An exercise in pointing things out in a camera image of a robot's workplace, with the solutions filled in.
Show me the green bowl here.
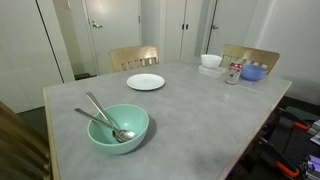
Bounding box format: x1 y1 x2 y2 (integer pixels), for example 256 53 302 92
86 103 150 156

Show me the white small bowl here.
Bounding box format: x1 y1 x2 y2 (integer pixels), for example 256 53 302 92
200 53 223 69

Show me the blue bowl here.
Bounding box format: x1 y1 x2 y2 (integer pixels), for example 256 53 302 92
239 63 268 82

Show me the white round plate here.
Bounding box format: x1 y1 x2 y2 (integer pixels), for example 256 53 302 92
126 73 166 92

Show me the wooden chair with slatted back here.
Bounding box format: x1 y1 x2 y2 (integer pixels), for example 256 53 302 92
220 44 281 75
108 45 160 73

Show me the clear plastic container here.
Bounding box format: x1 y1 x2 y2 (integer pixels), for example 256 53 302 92
198 64 227 80

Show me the silver metal spoon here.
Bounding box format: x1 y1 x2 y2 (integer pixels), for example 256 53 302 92
73 107 138 141

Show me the black and orange clamp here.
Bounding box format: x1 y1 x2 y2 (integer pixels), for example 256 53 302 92
258 136 301 179
278 108 312 132

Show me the dark wooden chair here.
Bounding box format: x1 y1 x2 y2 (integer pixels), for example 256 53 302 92
0 100 54 180

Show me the silver door handle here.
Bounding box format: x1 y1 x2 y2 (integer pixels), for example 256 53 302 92
91 20 104 30

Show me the white door with dark frame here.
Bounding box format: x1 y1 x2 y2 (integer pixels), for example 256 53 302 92
205 0 258 57

